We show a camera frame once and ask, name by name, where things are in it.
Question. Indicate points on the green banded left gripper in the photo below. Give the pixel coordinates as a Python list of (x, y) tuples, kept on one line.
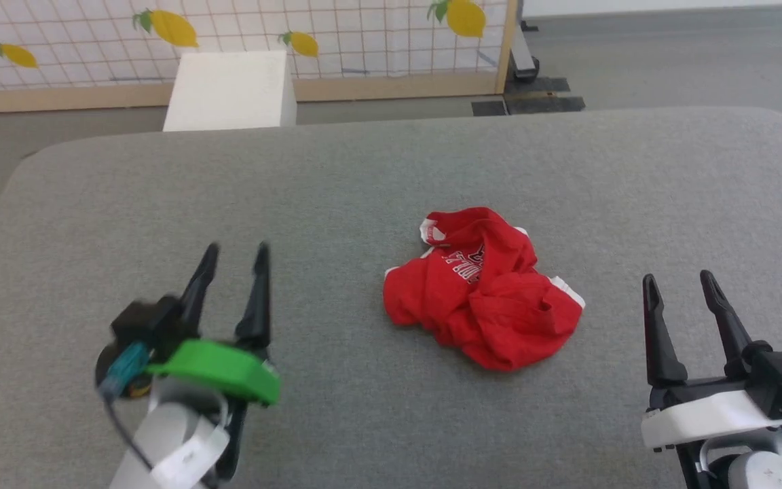
[(221, 367)]

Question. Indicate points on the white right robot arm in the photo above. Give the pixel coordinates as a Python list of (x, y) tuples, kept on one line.
[(757, 468)]

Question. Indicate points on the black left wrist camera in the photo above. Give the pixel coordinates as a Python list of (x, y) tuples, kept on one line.
[(143, 326)]

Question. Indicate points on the black floor mat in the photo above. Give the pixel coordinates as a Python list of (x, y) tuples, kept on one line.
[(544, 104), (537, 85), (489, 108)]

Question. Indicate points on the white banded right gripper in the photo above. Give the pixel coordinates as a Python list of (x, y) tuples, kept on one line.
[(710, 414)]

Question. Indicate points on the red garment with white trim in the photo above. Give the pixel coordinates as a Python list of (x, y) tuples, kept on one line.
[(486, 299)]

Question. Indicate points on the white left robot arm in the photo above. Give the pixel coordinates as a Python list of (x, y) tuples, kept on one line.
[(167, 441)]

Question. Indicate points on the lemon print partition wooden frame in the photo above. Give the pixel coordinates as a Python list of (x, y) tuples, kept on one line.
[(364, 41)]

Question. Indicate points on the white rectangular box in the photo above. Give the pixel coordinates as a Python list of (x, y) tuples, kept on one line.
[(231, 92)]

